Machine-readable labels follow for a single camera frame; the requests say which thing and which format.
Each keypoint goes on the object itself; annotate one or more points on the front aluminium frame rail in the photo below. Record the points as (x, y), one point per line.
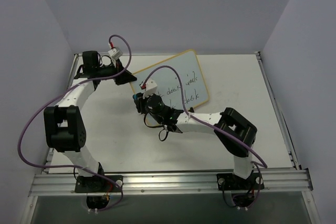
(275, 180)

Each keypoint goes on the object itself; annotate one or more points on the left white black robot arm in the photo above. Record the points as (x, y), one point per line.
(64, 126)

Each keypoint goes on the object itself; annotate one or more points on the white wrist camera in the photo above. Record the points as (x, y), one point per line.
(148, 87)
(115, 53)

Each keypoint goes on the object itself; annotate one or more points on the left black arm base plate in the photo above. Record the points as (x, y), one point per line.
(94, 184)

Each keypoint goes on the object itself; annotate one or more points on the yellow-framed small whiteboard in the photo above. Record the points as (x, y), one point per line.
(179, 79)

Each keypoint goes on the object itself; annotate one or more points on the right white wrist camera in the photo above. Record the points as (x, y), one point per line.
(148, 87)

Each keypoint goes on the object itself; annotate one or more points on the aluminium table edge rail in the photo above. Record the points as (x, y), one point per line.
(280, 117)

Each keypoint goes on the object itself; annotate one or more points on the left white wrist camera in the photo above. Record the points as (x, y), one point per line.
(115, 53)

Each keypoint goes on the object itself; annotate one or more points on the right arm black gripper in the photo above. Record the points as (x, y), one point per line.
(139, 103)

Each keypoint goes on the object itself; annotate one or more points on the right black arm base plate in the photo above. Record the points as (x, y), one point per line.
(230, 182)

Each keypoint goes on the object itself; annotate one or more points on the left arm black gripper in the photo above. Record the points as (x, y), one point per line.
(118, 72)

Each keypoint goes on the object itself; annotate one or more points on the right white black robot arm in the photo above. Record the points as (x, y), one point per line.
(234, 131)

